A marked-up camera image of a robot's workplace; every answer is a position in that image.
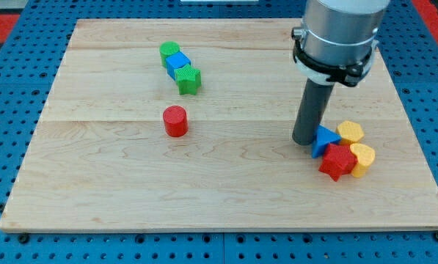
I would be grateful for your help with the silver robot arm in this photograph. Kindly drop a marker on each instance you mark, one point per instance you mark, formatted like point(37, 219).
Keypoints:
point(336, 40)

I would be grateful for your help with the green star block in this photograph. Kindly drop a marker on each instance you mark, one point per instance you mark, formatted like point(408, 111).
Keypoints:
point(188, 80)

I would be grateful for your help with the red star block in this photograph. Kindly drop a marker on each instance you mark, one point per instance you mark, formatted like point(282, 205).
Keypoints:
point(337, 161)

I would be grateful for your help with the red cylinder block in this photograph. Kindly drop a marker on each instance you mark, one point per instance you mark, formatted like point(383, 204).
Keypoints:
point(175, 121)

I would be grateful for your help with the wooden board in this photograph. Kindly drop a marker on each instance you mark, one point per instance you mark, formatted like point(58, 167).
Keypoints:
point(101, 161)

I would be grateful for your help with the blue cube block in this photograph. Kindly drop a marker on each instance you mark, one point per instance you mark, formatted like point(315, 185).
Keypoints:
point(176, 61)

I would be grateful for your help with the green cylinder block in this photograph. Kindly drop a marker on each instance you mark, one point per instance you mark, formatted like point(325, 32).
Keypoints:
point(167, 49)

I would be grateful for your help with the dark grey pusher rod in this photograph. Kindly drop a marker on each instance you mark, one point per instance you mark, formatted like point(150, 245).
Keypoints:
point(311, 110)

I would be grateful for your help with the blue triangle block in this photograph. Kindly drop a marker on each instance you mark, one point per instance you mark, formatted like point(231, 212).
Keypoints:
point(323, 137)

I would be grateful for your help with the yellow hexagon block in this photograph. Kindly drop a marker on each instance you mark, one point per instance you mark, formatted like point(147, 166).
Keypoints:
point(349, 132)

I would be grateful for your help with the yellow heart block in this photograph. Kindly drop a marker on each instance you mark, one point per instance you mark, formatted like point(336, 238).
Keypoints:
point(365, 157)

